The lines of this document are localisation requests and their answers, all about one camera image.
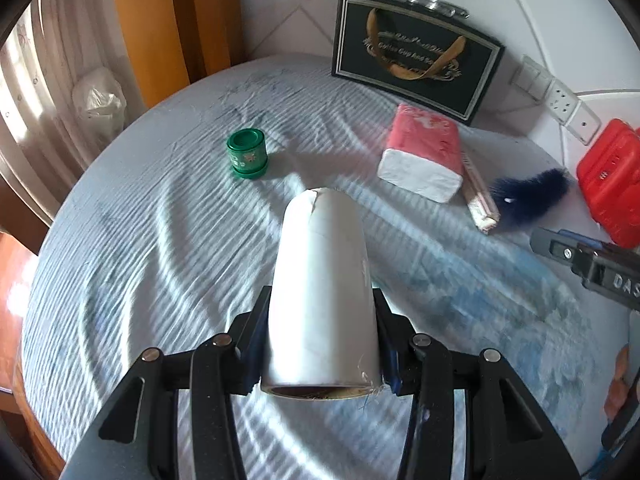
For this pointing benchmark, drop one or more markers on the white pleated curtain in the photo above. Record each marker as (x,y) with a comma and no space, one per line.
(45,85)

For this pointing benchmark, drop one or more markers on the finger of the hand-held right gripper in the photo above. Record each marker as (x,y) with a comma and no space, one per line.
(560,250)

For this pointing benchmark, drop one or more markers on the white five-hole wall socket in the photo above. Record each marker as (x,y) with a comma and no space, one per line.
(564,101)

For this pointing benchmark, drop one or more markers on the dark green gift box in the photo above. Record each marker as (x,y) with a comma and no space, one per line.
(415,55)

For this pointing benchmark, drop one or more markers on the pink tissue pack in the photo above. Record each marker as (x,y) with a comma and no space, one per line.
(425,145)

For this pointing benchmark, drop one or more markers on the small green round tin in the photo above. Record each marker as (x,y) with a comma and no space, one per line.
(247,152)

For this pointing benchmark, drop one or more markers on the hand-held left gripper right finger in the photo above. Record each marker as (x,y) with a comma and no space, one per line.
(390,360)

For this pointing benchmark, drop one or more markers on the person's right hand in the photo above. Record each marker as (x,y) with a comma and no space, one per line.
(619,380)

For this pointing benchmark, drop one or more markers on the red bear carry case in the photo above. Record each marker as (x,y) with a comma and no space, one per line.
(615,175)

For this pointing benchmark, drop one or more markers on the blue fluffy duster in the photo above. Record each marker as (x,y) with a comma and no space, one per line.
(530,192)

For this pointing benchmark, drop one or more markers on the long narrow beige box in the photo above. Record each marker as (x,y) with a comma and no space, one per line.
(482,205)

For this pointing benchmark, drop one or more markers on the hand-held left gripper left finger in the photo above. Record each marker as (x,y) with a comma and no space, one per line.
(252,340)

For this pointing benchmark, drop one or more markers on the wooden wall frame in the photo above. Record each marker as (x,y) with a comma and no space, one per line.
(165,20)

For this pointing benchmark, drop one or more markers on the white plastic bag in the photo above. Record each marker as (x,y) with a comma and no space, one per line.
(100,100)

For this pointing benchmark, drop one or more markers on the white paper roll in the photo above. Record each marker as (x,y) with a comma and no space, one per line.
(320,285)

